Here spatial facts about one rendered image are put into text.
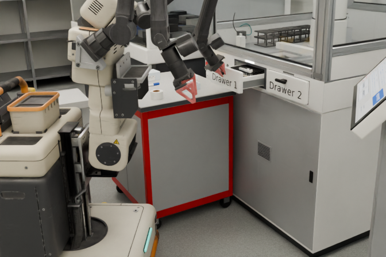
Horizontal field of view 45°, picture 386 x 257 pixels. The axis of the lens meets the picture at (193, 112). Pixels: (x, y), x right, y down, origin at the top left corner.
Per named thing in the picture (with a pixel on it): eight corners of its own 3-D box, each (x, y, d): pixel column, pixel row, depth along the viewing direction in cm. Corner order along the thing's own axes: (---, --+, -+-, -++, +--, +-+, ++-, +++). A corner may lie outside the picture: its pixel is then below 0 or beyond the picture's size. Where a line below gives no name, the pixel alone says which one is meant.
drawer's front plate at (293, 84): (305, 105, 214) (306, 82, 210) (266, 90, 238) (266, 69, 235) (308, 104, 215) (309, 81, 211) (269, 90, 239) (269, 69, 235)
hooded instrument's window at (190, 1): (146, 49, 307) (142, -23, 293) (72, 21, 456) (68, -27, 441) (282, 32, 360) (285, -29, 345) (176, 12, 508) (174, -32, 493)
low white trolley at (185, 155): (149, 236, 260) (140, 107, 236) (110, 191, 311) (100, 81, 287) (235, 209, 286) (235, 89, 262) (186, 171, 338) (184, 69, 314)
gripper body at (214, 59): (226, 58, 234) (218, 47, 230) (212, 72, 232) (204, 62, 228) (219, 56, 239) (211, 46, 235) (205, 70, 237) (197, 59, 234)
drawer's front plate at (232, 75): (239, 94, 234) (240, 72, 230) (209, 81, 258) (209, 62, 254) (242, 93, 234) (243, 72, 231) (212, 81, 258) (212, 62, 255)
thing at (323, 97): (321, 113, 208) (324, 82, 203) (205, 70, 293) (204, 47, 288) (453, 82, 251) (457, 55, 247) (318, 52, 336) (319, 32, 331)
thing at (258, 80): (240, 89, 235) (241, 78, 233) (214, 79, 257) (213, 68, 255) (301, 78, 254) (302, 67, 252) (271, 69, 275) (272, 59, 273)
